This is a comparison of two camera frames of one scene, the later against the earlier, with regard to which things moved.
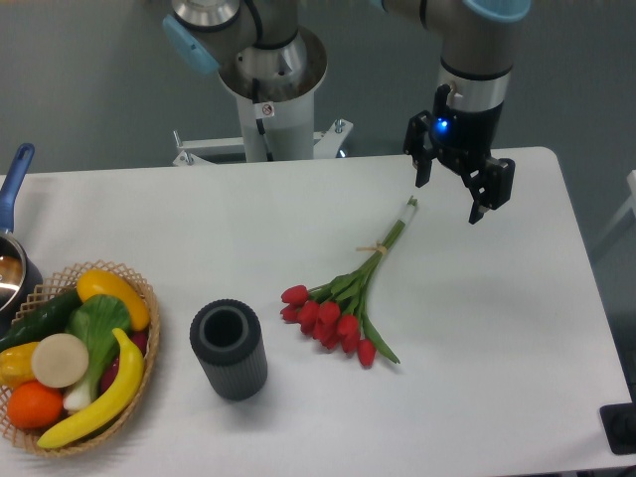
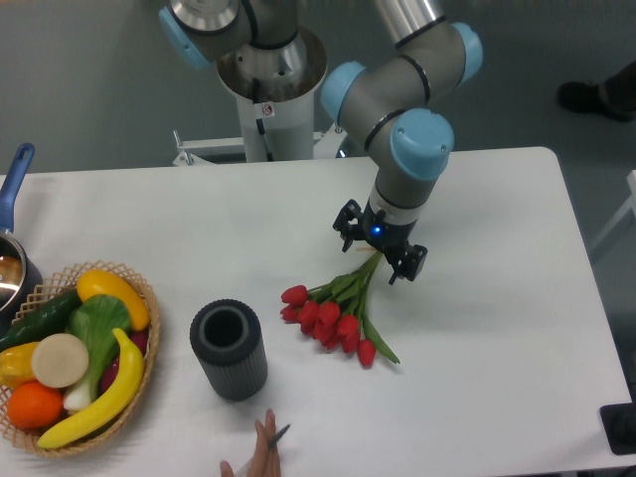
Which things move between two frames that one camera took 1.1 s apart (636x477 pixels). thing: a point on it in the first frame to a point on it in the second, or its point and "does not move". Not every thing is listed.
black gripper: [464, 139] to [388, 238]
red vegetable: [137, 339] does not move
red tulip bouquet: [334, 311] does not move
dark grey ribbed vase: [228, 337] does not move
